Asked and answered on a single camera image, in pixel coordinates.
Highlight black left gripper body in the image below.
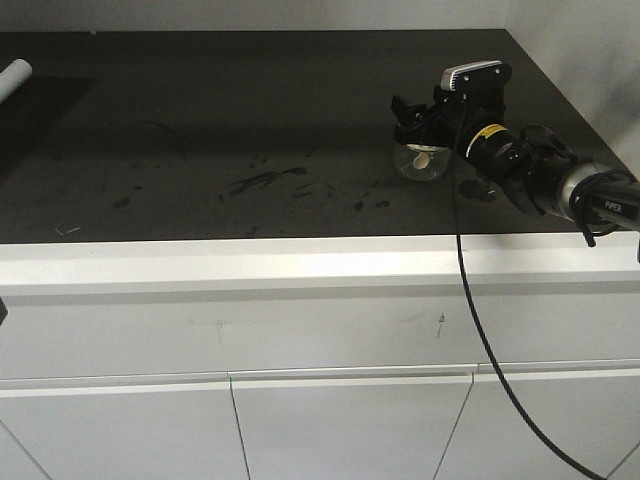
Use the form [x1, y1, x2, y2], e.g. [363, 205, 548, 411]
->
[0, 298, 7, 325]

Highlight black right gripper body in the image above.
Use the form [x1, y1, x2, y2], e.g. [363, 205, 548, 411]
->
[394, 82, 506, 151]

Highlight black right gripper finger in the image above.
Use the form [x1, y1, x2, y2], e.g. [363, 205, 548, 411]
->
[393, 120, 440, 147]
[391, 95, 429, 125]

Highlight glass jar with beige lid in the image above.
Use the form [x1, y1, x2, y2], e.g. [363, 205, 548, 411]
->
[393, 145, 450, 182]

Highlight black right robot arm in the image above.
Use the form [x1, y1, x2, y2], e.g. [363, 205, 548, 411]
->
[391, 87, 639, 247]

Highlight white fume hood cabinet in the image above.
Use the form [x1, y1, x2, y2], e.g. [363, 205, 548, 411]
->
[1, 233, 639, 479]

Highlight white plastic pipe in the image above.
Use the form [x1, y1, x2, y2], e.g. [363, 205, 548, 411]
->
[0, 59, 33, 103]

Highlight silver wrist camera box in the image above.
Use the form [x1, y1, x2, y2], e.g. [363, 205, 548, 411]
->
[439, 60, 512, 93]

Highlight black camera cable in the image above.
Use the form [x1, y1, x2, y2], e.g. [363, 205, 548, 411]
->
[448, 92, 609, 480]

